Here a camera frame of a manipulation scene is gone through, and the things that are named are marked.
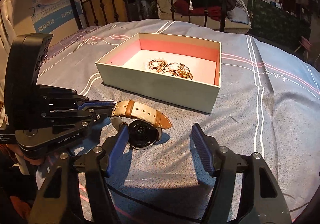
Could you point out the pile of red black clothes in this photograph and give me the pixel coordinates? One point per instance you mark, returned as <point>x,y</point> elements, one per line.
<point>214,8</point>

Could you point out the white wicker hanging chair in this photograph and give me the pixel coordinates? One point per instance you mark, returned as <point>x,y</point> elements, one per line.
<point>237,20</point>

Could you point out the gold bangle with flower charm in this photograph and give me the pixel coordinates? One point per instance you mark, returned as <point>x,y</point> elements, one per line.
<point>180,70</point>

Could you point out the watch with tan leather strap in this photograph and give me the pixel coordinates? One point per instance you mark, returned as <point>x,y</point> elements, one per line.
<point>147,123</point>

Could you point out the blue white wall poster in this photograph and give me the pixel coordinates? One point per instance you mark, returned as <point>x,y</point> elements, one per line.
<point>48,15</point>

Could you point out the striped grey-blue bed cover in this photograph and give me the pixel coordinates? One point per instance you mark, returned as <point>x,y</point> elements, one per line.
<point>268,103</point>

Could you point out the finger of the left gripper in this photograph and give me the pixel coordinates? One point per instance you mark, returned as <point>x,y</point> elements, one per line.
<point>95,105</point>
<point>98,115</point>

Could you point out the pale green open gift box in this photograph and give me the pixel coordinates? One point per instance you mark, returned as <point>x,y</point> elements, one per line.
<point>139,65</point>

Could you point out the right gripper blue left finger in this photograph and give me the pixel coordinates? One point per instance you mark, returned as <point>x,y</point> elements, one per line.
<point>116,149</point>

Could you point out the pink small stool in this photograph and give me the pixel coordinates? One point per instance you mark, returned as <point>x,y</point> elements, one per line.
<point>306,45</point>

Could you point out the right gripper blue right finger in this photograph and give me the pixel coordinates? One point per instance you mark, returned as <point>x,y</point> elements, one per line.
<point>202,148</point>

